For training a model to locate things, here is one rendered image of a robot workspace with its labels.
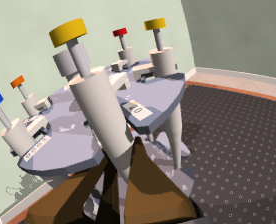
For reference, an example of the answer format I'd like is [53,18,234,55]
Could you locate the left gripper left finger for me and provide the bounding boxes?
[24,148,120,224]

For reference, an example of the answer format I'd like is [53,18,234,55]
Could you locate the black perforated breadboard plate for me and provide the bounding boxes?
[180,84,276,224]

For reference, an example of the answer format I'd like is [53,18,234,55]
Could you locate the white pipette with blue button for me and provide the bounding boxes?
[0,108,99,215]

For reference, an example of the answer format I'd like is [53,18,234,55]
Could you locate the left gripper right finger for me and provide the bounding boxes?
[124,136,197,224]

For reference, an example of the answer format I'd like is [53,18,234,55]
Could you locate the white hand pipette with yellow button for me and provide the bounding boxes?
[49,18,134,184]

